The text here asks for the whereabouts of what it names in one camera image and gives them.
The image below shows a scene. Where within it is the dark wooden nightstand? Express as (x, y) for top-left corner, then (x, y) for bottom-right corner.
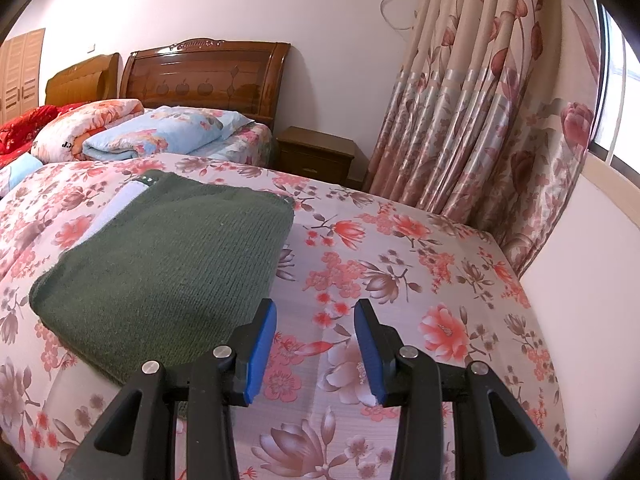
(275, 126), (358, 187)

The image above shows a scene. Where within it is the folded pink floral quilt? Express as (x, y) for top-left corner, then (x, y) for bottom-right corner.
(31, 98), (146, 162)

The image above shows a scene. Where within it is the light wooden wardrobe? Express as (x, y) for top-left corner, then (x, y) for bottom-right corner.
(0, 27), (46, 126)

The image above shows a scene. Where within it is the green and white knit sweater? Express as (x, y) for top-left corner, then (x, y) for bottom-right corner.
(29, 171), (296, 418)

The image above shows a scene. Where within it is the window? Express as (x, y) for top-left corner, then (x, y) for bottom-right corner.
(587, 0), (640, 186)

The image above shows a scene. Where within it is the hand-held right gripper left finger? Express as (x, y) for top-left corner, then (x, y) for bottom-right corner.
(56, 298), (278, 480)

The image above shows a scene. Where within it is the light blue floral pillow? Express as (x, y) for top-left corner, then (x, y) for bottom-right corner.
(82, 105), (256, 162)

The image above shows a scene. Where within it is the red blanket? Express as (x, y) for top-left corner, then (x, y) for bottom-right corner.
(0, 102), (91, 171)

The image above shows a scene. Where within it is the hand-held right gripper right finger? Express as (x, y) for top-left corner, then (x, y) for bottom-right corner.
(353, 298), (573, 480)

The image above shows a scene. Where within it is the dark glossy wooden headboard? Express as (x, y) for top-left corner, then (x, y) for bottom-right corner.
(119, 38), (292, 133)

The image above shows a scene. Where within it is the floral bed sheet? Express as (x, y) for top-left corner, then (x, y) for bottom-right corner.
(0, 152), (571, 480)

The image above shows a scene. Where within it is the floral pink curtain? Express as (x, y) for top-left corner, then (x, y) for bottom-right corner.
(362, 0), (603, 278)

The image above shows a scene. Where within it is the light brown wooden headboard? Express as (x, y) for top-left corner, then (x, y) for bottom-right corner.
(45, 52), (122, 107)

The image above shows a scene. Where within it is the light blue cloth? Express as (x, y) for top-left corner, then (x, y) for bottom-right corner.
(7, 152), (45, 188)

